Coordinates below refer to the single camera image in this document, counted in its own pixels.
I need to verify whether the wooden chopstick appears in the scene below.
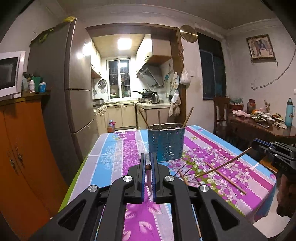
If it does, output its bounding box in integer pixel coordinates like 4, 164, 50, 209
178, 170, 190, 186
139, 110, 151, 130
182, 107, 194, 128
196, 147, 252, 178
145, 164, 152, 194
158, 110, 162, 130
205, 162, 247, 195

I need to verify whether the person's thumb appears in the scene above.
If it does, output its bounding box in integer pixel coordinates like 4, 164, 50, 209
276, 174, 296, 218

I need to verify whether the dark wooden dining table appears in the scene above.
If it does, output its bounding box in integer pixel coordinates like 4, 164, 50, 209
228, 114, 295, 150

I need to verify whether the floral striped tablecloth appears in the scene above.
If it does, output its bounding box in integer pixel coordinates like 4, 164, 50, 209
62, 126, 276, 240

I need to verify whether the teal thermos bottle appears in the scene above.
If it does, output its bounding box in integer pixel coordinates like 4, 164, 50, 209
285, 98, 295, 128

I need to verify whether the wooden dining chair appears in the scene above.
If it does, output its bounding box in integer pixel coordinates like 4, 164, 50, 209
213, 96, 230, 139

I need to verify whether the orange wooden cabinet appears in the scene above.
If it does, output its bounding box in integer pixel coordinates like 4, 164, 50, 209
1, 95, 68, 240

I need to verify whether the dark window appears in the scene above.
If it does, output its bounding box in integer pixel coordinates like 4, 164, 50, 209
198, 33, 226, 100

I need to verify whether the blue perforated utensil holder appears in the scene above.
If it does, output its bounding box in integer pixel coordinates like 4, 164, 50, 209
147, 123, 185, 162

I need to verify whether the framed elephant picture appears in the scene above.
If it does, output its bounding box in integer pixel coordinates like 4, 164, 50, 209
246, 34, 276, 63

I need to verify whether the white hanging plastic bag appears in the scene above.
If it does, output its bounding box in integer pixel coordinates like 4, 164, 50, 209
180, 67, 191, 85

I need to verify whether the steel electric kettle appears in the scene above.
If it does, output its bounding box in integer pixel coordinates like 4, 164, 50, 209
152, 92, 160, 103

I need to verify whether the black wok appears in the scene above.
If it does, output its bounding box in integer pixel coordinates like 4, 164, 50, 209
134, 89, 157, 98

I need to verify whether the steel range hood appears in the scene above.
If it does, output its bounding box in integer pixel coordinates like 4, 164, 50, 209
137, 64, 164, 89

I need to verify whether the grey refrigerator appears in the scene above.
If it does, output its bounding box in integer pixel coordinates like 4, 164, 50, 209
27, 19, 98, 184

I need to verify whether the white microwave oven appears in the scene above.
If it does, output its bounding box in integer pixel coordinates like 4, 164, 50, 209
0, 51, 26, 97

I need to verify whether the gold wall clock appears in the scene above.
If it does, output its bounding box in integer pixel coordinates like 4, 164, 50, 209
180, 25, 198, 43

